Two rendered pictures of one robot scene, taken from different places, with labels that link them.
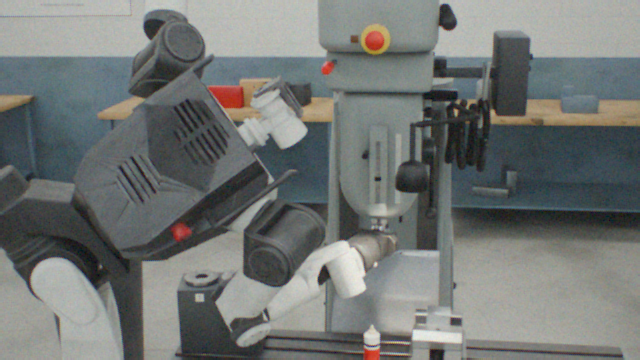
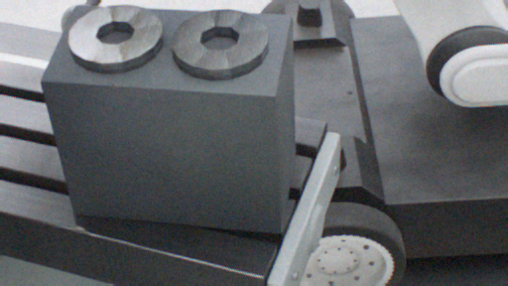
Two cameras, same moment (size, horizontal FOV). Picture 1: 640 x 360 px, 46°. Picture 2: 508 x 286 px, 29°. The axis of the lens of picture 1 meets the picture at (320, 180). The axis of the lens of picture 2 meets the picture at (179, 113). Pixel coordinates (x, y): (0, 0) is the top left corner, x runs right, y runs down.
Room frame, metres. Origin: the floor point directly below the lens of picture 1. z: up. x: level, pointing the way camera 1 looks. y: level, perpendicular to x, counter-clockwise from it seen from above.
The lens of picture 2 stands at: (2.55, 0.51, 1.65)
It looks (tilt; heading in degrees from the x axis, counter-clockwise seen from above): 42 degrees down; 199
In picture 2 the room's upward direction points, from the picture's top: 8 degrees counter-clockwise
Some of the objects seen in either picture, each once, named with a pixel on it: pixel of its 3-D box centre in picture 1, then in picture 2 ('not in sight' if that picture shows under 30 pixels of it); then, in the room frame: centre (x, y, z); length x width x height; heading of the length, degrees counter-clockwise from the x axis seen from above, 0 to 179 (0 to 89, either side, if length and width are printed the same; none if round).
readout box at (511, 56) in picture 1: (511, 72); not in sight; (2.04, -0.53, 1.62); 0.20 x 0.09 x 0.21; 172
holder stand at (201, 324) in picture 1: (221, 309); (177, 113); (1.87, 0.28, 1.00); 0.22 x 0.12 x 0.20; 92
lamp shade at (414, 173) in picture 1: (412, 174); not in sight; (1.56, -0.20, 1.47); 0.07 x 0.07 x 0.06
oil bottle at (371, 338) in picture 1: (371, 344); not in sight; (1.75, -0.13, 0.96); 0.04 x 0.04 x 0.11
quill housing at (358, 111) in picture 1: (381, 148); not in sight; (1.80, -0.15, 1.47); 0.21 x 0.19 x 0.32; 82
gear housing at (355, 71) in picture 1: (383, 61); not in sight; (1.84, -0.16, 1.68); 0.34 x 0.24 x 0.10; 172
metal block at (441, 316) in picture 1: (438, 320); not in sight; (1.77, -0.30, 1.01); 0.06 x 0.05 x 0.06; 80
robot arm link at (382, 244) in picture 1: (366, 249); not in sight; (1.71, -0.11, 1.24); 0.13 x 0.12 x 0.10; 63
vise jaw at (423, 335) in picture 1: (437, 336); not in sight; (1.72, -0.29, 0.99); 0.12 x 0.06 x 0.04; 80
